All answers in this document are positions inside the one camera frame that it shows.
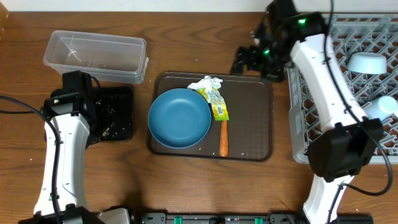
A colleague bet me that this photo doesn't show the orange carrot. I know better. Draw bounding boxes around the orange carrot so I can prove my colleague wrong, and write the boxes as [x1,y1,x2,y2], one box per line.
[219,120,229,157]

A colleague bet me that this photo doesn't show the light blue bowl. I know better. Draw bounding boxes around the light blue bowl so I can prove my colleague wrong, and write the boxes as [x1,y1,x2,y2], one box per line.
[348,52,387,75]

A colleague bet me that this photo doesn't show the dark blue plate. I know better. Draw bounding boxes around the dark blue plate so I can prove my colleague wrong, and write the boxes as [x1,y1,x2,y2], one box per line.
[148,88,212,149]

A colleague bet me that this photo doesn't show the white cup sideways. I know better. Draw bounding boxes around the white cup sideways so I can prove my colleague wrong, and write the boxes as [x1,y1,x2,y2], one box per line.
[364,96,397,121]

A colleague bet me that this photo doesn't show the pile of white rice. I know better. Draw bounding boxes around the pile of white rice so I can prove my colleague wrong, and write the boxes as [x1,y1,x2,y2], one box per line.
[95,100,132,141]

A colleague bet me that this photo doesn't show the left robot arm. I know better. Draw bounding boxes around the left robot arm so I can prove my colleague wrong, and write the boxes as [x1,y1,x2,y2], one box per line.
[23,70,134,223]

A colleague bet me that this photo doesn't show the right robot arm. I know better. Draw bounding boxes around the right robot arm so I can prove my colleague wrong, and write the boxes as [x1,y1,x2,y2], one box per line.
[231,0,383,223]

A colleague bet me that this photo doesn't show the grey dishwasher rack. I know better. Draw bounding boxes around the grey dishwasher rack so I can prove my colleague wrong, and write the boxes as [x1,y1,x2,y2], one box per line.
[285,14,397,164]

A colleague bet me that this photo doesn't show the black rectangular bin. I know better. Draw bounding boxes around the black rectangular bin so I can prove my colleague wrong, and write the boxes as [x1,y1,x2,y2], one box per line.
[49,86,135,144]

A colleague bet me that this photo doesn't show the dark brown serving tray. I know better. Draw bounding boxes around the dark brown serving tray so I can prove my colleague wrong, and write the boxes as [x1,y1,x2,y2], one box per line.
[148,75,274,161]

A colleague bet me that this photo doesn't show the clear plastic bin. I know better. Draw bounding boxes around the clear plastic bin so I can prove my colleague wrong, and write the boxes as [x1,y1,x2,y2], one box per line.
[43,30,149,85]

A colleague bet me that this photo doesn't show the crumpled white tissue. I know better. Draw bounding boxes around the crumpled white tissue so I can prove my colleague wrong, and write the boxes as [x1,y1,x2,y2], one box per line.
[187,75,223,91]

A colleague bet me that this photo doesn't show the yellow green snack wrapper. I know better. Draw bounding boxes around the yellow green snack wrapper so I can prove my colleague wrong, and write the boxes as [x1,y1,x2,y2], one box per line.
[196,88,229,121]

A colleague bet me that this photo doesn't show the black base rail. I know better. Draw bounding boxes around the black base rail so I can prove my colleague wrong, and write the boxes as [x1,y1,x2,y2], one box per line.
[136,212,374,224]

